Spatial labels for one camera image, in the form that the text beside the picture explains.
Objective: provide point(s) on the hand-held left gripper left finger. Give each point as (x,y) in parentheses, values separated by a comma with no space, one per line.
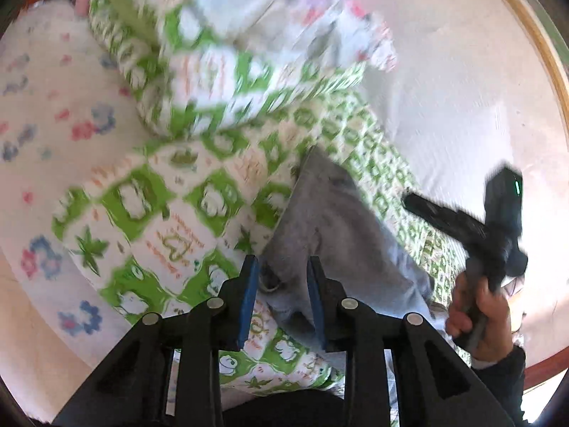
(247,302)

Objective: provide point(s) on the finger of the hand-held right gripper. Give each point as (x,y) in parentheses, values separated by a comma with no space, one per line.
(444,219)

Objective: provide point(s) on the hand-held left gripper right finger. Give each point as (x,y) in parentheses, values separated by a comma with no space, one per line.
(316,302)

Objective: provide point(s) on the grey pants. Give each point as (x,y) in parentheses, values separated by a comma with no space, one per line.
(324,218)

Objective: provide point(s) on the person's right forearm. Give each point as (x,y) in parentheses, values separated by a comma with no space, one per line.
(502,387)

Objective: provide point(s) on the person's right hand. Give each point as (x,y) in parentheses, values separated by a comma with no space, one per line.
(495,324)

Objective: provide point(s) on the green checked bed cover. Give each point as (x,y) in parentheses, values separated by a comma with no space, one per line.
(146,213)

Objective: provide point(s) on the folded floral quilt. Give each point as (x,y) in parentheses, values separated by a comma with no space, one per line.
(213,53)

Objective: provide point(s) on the white flowered bed sheet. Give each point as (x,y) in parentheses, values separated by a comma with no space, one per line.
(49,111)

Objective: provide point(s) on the wooden bed frame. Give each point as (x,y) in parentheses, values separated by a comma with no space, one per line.
(540,49)

